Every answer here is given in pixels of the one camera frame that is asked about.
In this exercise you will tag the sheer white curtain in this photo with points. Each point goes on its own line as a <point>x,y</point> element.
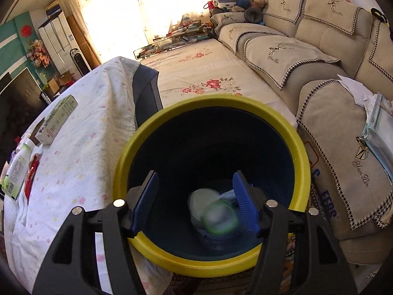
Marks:
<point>138,9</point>

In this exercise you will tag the dark neck pillow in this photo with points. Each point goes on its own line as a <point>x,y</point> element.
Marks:
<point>253,13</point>

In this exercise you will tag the black and white tower fan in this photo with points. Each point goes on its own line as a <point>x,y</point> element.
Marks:
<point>79,63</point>

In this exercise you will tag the printed cardboard box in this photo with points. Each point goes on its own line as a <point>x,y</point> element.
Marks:
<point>322,178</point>

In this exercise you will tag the glass coffee table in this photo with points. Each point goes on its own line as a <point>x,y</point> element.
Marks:
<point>159,47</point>

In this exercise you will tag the red bag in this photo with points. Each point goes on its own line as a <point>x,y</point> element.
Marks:
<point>211,6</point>

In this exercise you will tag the dark grey blanket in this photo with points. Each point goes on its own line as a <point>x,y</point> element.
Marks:
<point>147,89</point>

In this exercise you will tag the white and blue star-print bag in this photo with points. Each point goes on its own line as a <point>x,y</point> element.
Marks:
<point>228,1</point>

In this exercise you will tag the artificial flower bunch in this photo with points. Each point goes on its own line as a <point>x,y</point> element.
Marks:
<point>38,53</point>

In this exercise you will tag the green and white carton box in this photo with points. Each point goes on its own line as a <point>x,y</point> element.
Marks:
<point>56,119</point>

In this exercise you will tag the white round plastic container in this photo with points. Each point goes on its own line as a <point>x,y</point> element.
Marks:
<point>199,201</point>

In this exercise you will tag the white cup with green rim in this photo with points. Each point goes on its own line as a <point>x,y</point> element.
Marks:
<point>219,218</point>

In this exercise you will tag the open cardboard boxes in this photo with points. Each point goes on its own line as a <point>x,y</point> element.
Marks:
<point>60,83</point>

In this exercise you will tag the silver plastic packets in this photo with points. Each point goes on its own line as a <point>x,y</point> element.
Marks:
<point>379,129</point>

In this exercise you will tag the floral bed sheet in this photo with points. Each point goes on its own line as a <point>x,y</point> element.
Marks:
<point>199,67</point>

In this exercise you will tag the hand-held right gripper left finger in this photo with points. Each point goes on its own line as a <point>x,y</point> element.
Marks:
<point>145,202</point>

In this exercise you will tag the red snack packet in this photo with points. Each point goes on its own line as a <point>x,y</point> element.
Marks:
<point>32,172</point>

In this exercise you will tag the beige sofa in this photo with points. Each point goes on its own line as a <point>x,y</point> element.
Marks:
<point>334,40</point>

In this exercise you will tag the black flat television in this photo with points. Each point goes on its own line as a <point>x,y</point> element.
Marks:
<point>18,83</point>

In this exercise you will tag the beige houndstooth-trimmed sofa covers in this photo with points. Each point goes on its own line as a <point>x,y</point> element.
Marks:
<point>334,129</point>

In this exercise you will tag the white cabinet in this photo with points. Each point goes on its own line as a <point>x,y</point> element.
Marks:
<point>58,43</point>

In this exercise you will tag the white crumpled papers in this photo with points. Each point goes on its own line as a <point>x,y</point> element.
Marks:
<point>353,86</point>

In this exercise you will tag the pile of books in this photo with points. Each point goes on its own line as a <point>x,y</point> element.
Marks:
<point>190,27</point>

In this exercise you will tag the yellow-rimmed dark bin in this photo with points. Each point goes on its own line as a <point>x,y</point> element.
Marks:
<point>215,101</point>

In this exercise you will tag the white bottle with green label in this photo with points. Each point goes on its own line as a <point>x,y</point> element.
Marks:
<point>17,172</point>

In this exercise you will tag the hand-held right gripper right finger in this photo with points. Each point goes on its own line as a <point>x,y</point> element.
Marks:
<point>245,202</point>

